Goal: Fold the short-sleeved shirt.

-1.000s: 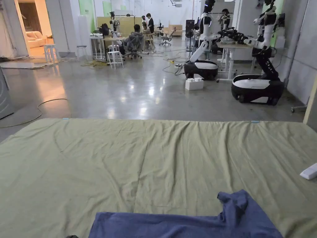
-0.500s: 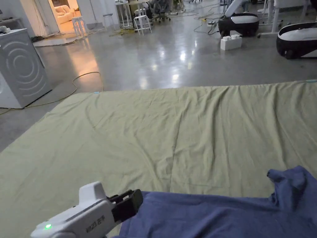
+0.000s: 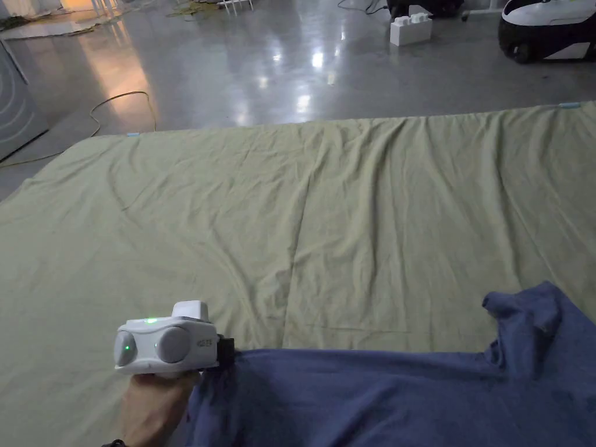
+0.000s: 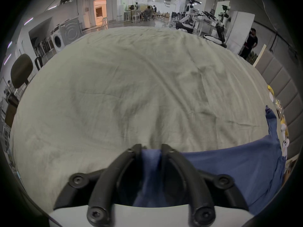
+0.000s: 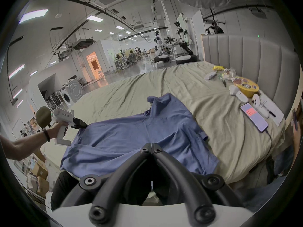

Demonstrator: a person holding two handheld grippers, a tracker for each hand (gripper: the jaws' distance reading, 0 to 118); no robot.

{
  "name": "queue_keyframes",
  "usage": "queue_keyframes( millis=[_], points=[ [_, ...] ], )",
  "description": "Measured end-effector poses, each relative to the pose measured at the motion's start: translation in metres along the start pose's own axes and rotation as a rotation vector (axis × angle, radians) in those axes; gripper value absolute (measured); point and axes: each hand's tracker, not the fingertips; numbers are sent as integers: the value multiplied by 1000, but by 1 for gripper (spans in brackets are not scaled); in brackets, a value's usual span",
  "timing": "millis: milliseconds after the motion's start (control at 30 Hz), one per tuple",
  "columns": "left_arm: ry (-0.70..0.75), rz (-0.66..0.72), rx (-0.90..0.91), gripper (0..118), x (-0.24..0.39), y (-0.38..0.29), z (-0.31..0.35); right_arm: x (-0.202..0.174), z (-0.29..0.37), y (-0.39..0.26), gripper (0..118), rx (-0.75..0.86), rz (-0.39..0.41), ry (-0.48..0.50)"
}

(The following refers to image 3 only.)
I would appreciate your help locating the person's left hand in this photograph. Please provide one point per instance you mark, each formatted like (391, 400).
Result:
(149, 409)

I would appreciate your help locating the grey washing machine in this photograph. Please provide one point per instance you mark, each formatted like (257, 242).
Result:
(16, 98)

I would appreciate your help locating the white and black robot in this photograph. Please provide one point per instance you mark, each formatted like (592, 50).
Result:
(547, 28)

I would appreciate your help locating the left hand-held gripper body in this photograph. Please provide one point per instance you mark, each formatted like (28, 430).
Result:
(167, 347)

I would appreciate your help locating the white foam block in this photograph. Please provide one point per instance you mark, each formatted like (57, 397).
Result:
(410, 27)

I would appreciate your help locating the bed with pale green sheet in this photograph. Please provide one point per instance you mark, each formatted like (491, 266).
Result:
(279, 209)

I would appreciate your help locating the dark blue shirt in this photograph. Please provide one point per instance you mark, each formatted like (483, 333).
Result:
(396, 391)

